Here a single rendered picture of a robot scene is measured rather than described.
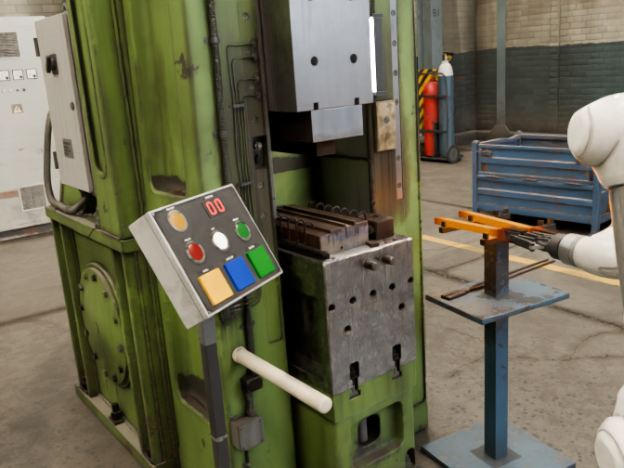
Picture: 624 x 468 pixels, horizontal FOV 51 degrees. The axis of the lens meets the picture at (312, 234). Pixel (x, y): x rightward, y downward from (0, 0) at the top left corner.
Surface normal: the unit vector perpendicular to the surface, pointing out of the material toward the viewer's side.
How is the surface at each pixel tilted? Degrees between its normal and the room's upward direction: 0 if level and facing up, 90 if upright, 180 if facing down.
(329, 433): 90
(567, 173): 89
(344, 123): 90
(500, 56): 90
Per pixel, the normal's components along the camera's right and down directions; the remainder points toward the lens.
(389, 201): 0.60, 0.16
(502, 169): -0.74, 0.21
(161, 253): -0.47, 0.26
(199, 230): 0.73, -0.43
